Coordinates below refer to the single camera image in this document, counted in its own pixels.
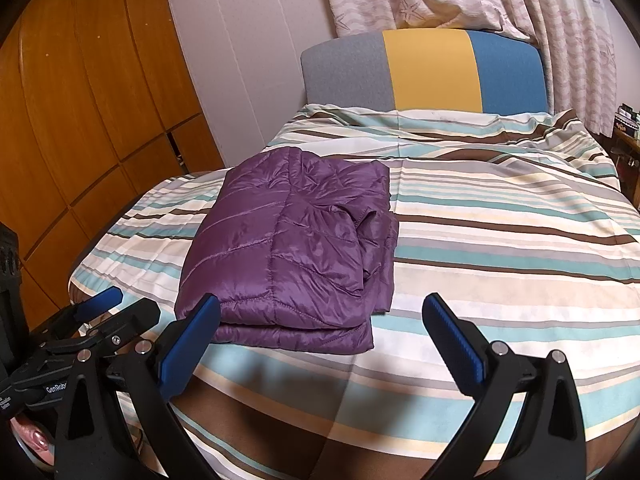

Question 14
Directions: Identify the patterned curtain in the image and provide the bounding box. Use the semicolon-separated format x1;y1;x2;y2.
505;0;618;137

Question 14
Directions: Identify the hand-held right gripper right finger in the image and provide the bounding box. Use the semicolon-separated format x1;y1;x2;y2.
422;294;588;480

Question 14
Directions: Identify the black white box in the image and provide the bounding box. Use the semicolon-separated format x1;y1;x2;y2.
614;104;640;136

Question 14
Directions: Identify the grey yellow blue headboard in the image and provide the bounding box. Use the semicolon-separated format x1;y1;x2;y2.
300;29;548;113

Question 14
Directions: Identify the pink patterned cloth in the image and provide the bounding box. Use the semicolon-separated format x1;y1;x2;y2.
10;409;55;467

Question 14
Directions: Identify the wooden wardrobe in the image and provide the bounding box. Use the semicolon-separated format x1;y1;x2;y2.
0;0;223;321

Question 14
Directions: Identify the striped blanket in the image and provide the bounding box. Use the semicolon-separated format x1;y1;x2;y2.
67;102;640;480

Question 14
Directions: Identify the purple down jacket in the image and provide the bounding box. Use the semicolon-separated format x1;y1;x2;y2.
175;146;401;356

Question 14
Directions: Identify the wooden desk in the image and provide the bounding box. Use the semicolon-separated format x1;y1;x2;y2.
607;127;640;208

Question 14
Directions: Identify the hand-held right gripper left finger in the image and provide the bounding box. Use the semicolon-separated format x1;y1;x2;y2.
52;294;221;480

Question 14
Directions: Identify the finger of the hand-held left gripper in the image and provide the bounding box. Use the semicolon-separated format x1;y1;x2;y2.
75;299;162;358
47;286;124;337

